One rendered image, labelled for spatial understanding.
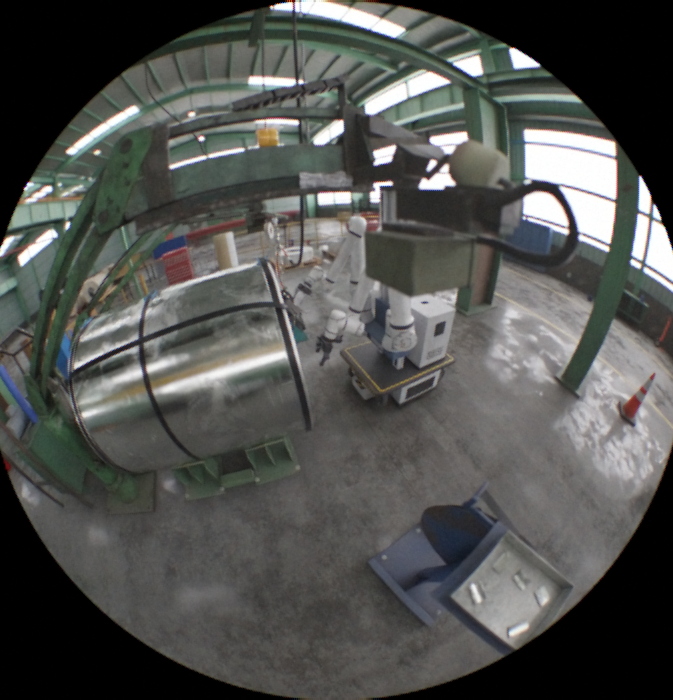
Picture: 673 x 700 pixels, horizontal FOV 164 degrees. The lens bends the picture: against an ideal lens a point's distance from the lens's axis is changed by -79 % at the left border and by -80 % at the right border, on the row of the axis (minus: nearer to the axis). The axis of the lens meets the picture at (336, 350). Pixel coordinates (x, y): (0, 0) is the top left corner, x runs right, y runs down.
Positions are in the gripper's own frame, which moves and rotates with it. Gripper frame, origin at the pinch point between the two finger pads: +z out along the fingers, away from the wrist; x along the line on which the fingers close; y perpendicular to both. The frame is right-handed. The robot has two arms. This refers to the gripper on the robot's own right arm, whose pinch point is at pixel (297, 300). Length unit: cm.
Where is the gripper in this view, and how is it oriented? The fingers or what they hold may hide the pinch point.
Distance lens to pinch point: 201.5
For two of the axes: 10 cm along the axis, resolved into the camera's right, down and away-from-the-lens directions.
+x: 8.1, 5.1, 3.0
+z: -5.2, 8.5, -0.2
